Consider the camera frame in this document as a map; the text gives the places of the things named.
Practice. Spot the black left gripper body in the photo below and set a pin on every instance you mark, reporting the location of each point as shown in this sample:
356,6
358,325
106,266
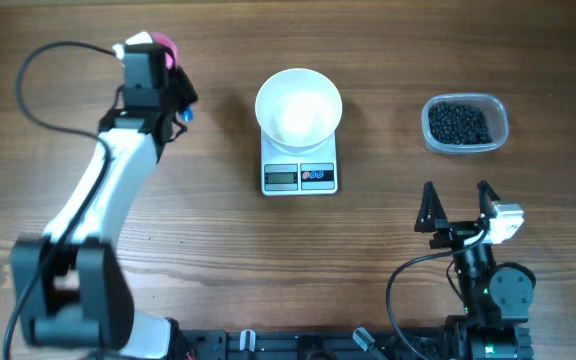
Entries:
180,94

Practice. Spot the black beans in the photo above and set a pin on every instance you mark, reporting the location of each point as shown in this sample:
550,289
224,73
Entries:
458,124

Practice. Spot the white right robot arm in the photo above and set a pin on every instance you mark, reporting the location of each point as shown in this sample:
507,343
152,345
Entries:
496,297

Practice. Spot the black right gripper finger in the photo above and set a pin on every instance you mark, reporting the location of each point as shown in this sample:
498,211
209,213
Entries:
431,217
487,198

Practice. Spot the clear plastic container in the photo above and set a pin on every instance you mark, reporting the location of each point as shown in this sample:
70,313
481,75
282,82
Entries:
496,117

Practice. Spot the white digital kitchen scale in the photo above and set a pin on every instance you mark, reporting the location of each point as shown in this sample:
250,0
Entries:
298,171

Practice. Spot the white bowl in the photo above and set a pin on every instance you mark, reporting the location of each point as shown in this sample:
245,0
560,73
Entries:
297,110

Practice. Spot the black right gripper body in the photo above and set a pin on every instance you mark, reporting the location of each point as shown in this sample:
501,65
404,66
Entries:
455,233

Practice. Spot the black mounting rail base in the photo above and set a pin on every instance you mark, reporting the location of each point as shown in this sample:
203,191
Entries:
348,345

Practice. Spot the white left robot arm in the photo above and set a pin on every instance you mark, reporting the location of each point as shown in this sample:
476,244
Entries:
70,290

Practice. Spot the pink measuring scoop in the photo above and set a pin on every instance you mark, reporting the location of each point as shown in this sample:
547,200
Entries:
168,47

